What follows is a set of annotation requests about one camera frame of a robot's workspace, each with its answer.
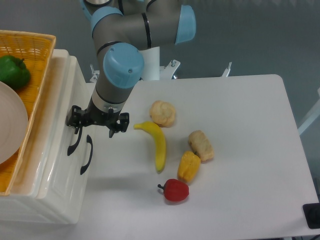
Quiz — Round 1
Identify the yellow banana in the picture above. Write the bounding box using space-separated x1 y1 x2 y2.
133 121 167 173

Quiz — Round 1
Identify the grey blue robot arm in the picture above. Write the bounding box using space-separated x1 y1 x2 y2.
66 0 196 136

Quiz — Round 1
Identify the red bell pepper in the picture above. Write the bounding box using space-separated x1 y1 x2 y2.
157 178 190 202

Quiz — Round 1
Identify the black device at table edge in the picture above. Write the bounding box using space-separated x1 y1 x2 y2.
302 203 320 229

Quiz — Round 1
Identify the beige round plate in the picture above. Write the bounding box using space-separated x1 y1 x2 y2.
0 82 28 163

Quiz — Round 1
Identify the orange woven basket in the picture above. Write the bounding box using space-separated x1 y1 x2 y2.
0 29 56 196

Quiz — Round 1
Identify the white plastic drawer cabinet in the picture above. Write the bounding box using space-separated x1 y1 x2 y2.
0 48 97 225

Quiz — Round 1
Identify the round bread bun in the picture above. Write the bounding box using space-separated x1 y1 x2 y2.
149 100 176 128

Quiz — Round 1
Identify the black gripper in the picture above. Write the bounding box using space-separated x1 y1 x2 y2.
65 101 130 138

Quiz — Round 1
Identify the yellow bell pepper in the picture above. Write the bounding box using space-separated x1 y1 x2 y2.
177 151 201 183

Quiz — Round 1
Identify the rectangular bread loaf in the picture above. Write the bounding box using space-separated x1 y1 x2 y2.
188 130 215 162

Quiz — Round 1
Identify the green bell pepper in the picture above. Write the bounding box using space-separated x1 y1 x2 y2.
0 55 31 90

